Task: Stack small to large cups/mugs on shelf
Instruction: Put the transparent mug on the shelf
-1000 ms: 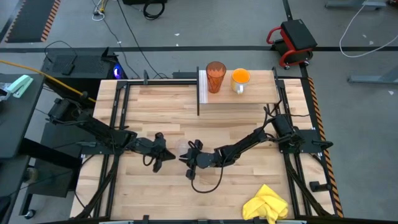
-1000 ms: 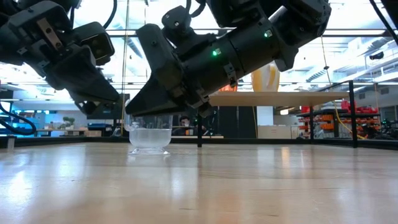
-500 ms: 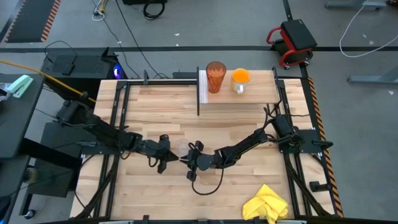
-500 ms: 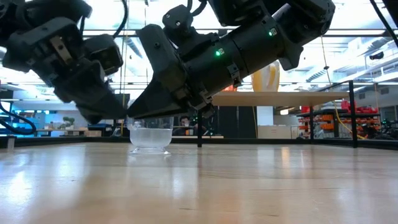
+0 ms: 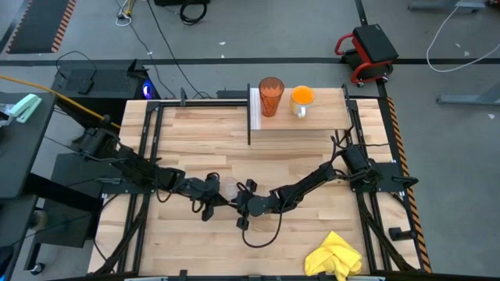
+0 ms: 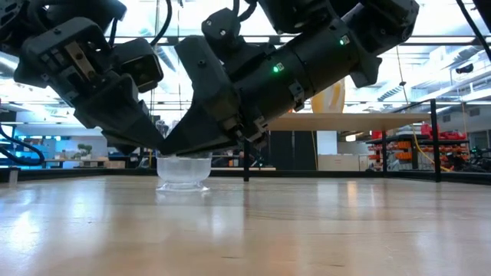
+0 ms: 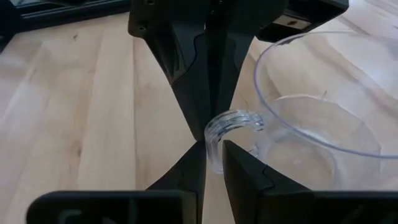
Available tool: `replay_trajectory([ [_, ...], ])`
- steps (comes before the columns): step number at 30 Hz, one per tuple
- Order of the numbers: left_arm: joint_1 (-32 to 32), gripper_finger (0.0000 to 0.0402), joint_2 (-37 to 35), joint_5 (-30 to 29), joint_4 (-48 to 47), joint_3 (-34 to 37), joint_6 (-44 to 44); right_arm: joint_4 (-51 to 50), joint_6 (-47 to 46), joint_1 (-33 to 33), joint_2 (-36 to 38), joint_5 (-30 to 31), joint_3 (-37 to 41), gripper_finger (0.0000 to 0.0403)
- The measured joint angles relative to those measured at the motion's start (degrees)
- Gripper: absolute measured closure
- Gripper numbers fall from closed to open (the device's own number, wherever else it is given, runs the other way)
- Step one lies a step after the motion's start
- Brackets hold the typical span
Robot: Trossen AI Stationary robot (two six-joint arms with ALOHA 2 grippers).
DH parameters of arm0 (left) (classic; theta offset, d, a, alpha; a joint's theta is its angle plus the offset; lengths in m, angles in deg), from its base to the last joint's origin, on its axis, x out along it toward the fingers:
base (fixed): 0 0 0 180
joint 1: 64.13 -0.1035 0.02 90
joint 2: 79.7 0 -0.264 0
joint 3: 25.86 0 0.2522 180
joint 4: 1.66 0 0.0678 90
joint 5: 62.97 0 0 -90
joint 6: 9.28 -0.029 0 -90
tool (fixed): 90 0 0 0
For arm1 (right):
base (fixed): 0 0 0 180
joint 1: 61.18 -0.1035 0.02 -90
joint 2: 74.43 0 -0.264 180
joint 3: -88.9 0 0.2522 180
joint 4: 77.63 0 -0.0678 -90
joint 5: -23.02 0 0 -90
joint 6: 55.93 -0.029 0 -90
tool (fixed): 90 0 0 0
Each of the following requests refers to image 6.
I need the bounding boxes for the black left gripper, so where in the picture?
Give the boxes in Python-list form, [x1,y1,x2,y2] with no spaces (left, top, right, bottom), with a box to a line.
[13,17,166,150]

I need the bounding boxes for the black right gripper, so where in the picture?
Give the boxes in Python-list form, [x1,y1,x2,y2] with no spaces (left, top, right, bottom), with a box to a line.
[158,35,318,157]

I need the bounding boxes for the small clear glass cup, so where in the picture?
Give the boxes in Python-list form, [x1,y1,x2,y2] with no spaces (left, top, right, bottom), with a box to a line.
[155,151,213,192]

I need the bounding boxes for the yellow-orange mug with clear handle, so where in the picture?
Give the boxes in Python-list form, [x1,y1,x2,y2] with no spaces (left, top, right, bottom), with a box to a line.
[310,78,346,114]

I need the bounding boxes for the wooden shelf with black legs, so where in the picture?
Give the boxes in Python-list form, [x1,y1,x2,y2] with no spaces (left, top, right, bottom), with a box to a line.
[241,98,442,183]

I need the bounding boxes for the potted green plant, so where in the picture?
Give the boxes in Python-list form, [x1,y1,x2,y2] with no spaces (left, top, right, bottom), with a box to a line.
[74,143,94,160]

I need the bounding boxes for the cardboard box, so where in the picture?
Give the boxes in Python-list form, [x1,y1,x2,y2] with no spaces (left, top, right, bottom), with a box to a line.
[317,153,369,173]

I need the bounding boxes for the rack with orange bins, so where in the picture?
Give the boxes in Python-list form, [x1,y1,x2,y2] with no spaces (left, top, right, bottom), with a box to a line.
[366,122,470,173]

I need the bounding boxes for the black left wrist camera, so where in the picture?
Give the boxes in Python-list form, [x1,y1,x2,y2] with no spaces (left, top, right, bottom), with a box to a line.
[112,37,165,94]

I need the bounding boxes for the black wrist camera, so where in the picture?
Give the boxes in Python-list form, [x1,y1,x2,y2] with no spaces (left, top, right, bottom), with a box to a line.
[112,37,165,94]
[201,7,277,77]

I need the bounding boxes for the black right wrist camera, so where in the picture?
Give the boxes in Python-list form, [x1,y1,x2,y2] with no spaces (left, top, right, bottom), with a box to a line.
[201,7,277,77]

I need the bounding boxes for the black looped cable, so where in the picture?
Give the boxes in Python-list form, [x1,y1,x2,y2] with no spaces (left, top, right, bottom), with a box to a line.
[0,124,46,168]

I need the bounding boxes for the black aluminium table frame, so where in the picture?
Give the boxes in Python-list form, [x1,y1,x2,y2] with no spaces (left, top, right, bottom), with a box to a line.
[0,166,491,186]

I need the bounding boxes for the thin yellow cable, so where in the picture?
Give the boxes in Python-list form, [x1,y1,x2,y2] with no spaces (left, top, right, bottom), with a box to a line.
[412,126,453,173]

